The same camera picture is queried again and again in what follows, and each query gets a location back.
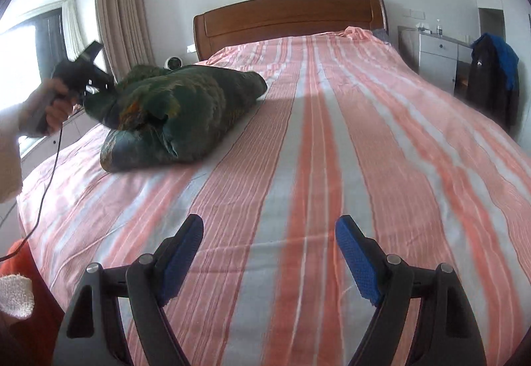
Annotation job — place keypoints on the white wall socket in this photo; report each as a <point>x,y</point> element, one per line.
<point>191,48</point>

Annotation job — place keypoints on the white sheer curtain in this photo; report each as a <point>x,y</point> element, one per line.
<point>74,29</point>

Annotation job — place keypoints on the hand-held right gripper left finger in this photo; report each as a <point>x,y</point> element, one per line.
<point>182,258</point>

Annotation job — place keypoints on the window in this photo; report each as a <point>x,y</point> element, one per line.
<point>29,50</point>

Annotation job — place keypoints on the small white round fan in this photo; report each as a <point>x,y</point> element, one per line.
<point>171,63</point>

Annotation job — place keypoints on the dark hanging jacket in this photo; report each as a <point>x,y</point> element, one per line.
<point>487,79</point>

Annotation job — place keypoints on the green printed jacket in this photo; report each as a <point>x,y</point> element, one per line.
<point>186,121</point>

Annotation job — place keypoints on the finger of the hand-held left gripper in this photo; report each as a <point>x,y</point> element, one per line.
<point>99,94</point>

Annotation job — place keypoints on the pink striped bed sheet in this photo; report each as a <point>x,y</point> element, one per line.
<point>290,142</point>

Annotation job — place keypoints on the clear bottle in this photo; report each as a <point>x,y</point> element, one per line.
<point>439,29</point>

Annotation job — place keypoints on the grey bedside dresser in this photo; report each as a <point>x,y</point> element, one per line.
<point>435,58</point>

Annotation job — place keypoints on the blue hanging garment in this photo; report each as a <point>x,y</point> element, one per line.
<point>509,58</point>

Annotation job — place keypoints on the beige curtain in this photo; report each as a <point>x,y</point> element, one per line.
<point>122,17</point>

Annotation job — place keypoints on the person's left hand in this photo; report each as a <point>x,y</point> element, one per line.
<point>54,100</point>

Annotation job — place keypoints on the white tissue box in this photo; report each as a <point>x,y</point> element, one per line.
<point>423,28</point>

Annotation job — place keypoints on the wooden headboard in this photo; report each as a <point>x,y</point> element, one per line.
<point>286,17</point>

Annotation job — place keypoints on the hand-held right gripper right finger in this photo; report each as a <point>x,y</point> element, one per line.
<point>359,262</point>

